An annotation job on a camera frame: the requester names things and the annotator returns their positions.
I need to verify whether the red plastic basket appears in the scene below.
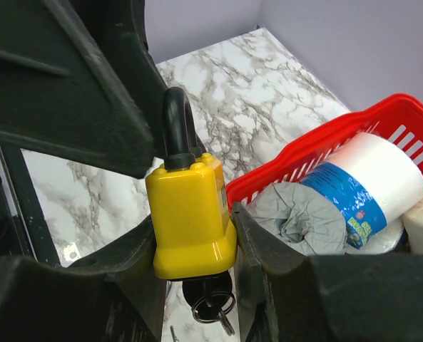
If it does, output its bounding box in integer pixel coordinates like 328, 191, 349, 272
226, 93, 423, 205

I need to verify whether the key bunch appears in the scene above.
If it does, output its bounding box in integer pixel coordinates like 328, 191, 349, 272
182, 271, 236, 336

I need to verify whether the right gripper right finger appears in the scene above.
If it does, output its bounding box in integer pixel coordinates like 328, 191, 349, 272
232, 203, 423, 341

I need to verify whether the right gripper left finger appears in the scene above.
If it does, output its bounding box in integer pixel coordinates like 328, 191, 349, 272
0, 218, 166, 341

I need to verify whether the white blue paper roll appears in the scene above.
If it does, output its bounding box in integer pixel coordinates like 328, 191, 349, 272
300, 133, 423, 249

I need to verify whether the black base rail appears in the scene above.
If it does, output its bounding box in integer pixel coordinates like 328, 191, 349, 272
0, 144, 61, 266

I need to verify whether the dark silver key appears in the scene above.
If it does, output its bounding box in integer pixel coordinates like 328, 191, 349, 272
170, 326, 179, 342

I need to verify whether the yellow black padlock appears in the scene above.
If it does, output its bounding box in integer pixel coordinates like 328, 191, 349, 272
146, 87, 237, 280

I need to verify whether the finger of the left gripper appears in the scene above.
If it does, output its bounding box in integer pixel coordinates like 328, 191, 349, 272
0, 1, 155, 179
75, 0, 167, 159

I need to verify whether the grey roll front left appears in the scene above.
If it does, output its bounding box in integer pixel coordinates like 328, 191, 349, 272
245, 182, 347, 256

